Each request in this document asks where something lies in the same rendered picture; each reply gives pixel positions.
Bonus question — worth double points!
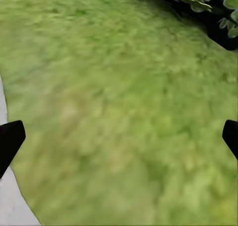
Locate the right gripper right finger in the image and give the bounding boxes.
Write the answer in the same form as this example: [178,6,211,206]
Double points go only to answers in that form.
[222,119,238,159]

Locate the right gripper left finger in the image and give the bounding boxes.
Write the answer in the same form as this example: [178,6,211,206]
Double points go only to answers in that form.
[0,120,26,179]

